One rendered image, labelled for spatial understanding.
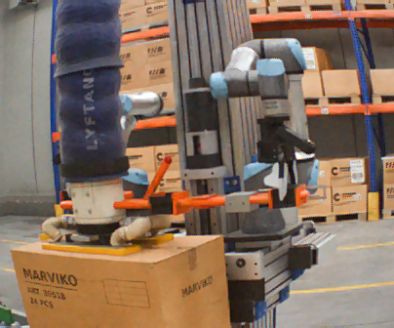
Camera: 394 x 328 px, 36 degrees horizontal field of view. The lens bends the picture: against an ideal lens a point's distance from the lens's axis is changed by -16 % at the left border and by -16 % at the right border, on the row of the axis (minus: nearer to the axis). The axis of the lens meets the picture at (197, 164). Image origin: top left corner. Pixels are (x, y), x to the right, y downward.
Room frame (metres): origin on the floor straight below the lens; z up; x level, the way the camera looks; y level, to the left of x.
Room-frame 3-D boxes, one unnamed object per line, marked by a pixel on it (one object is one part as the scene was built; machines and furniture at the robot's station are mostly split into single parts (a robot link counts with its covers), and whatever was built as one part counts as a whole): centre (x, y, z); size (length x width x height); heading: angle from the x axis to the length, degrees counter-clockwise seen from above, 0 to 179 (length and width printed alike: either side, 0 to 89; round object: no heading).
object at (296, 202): (1.76, -0.22, 1.20); 0.08 x 0.07 x 0.05; 62
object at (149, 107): (2.64, 0.20, 1.50); 0.49 x 0.11 x 0.12; 160
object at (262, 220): (2.30, -0.20, 1.09); 0.15 x 0.15 x 0.10
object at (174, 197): (1.93, 0.08, 1.20); 0.10 x 0.08 x 0.06; 152
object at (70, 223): (2.04, 0.30, 1.13); 0.34 x 0.25 x 0.06; 62
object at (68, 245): (1.96, 0.35, 1.09); 0.34 x 0.10 x 0.05; 62
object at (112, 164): (2.05, 0.31, 1.31); 0.23 x 0.23 x 0.04
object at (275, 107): (1.77, -0.21, 1.42); 0.08 x 0.08 x 0.05
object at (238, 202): (1.83, -0.11, 1.19); 0.07 x 0.07 x 0.04; 62
